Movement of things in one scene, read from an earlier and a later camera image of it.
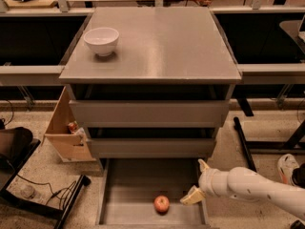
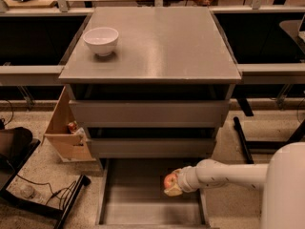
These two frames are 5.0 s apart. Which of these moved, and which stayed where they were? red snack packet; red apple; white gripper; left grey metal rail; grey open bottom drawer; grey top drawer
Moved: red apple; white gripper
Stayed: red snack packet; grey top drawer; left grey metal rail; grey open bottom drawer
